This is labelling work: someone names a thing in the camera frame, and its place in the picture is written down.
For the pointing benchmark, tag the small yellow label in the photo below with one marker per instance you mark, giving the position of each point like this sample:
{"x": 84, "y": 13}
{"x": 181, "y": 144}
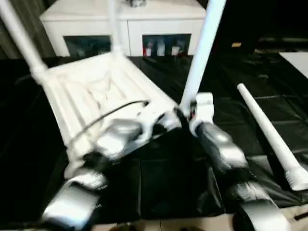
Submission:
{"x": 237, "y": 44}

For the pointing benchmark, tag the black metal table leg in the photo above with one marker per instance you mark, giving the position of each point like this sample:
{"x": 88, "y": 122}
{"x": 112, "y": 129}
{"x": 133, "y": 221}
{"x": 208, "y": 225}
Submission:
{"x": 302, "y": 215}

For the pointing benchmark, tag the white plastic table top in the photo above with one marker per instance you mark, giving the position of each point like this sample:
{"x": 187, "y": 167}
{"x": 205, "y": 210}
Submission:
{"x": 84, "y": 96}

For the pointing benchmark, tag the black cabinet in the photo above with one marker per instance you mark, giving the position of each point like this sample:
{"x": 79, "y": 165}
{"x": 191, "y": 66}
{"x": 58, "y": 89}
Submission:
{"x": 264, "y": 21}

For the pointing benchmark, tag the black white spotted toy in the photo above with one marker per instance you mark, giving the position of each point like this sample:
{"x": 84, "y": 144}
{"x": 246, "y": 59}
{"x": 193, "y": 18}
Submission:
{"x": 136, "y": 3}

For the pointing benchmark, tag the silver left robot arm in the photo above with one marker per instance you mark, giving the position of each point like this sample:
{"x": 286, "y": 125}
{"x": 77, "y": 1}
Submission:
{"x": 115, "y": 137}

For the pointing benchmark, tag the white flat board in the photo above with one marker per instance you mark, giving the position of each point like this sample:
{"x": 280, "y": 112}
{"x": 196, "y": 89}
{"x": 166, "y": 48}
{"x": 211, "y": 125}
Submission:
{"x": 296, "y": 62}

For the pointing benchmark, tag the grey curtain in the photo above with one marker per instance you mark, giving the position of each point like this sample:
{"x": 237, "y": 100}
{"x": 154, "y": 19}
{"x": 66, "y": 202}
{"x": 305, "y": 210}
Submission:
{"x": 7, "y": 47}

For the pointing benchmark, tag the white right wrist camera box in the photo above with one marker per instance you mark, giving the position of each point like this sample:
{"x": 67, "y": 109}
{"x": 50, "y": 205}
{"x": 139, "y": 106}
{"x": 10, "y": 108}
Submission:
{"x": 204, "y": 103}

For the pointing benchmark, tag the white plastic table leg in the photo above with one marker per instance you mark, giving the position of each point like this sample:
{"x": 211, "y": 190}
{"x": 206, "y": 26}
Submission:
{"x": 115, "y": 29}
{"x": 204, "y": 48}
{"x": 21, "y": 36}
{"x": 264, "y": 125}

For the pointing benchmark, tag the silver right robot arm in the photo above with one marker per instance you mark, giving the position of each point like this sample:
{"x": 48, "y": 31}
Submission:
{"x": 223, "y": 144}

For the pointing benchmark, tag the white cabinet with glass doors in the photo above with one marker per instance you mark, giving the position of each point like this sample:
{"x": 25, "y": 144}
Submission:
{"x": 144, "y": 24}

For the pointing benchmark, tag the black table mat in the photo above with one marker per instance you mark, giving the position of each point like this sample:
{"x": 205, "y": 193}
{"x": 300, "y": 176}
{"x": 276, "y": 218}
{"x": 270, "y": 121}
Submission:
{"x": 168, "y": 180}

